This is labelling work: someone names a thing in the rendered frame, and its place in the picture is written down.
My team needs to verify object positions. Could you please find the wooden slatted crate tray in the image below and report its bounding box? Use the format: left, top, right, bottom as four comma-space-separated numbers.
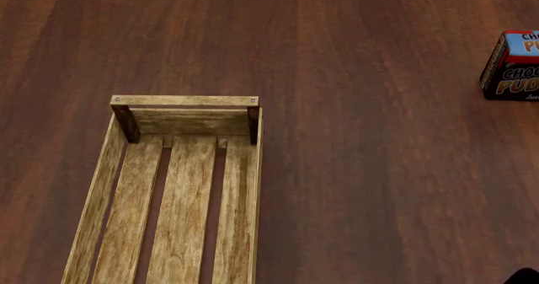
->
61, 94, 264, 284

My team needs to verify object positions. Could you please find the chocolate pudding box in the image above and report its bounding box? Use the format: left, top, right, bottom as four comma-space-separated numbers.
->
479, 29, 539, 102

